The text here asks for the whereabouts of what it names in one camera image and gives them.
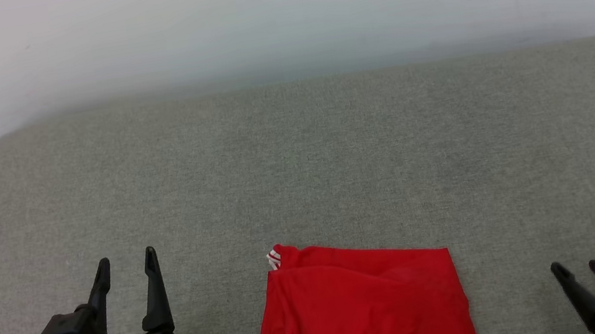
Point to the red garment with white sleeves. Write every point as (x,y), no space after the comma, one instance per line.
(366,310)

